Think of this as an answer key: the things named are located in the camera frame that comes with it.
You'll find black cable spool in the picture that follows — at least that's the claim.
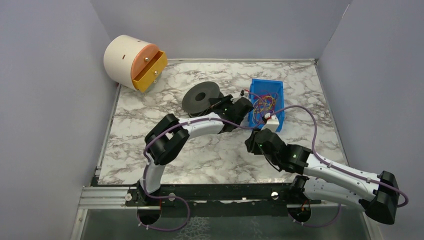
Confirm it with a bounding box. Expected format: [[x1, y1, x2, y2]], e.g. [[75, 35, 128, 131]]
[[181, 81, 224, 118]]

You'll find blue plastic bin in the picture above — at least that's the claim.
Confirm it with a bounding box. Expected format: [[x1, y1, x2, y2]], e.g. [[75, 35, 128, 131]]
[[247, 78, 285, 127]]

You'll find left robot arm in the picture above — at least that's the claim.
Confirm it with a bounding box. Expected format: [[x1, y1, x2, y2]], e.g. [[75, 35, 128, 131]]
[[138, 94, 253, 198]]

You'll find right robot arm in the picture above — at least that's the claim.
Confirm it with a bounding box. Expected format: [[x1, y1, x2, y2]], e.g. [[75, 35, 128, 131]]
[[244, 129, 400, 225]]

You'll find yellow drawer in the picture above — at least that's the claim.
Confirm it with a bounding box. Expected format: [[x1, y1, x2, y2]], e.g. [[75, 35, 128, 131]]
[[131, 50, 168, 93]]

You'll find cream cylindrical drawer cabinet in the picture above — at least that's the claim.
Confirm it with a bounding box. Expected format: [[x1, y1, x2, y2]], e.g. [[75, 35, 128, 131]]
[[103, 35, 162, 91]]

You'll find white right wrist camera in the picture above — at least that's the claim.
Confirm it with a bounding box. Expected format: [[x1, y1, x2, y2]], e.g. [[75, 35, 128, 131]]
[[261, 113, 281, 133]]

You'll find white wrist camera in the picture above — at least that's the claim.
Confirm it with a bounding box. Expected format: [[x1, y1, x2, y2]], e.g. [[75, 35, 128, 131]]
[[261, 113, 281, 133], [231, 89, 250, 104]]

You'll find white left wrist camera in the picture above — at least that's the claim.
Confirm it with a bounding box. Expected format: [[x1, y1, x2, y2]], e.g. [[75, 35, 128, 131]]
[[231, 89, 250, 104]]

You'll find red wire bundle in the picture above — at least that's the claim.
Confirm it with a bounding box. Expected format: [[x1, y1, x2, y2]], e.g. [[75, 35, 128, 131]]
[[253, 90, 282, 123]]

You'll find yellow wire bundle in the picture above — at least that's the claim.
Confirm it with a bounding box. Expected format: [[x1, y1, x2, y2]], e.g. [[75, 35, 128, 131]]
[[254, 96, 278, 115]]

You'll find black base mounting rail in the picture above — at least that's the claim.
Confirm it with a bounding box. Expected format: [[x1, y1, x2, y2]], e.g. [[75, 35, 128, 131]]
[[91, 175, 322, 220]]

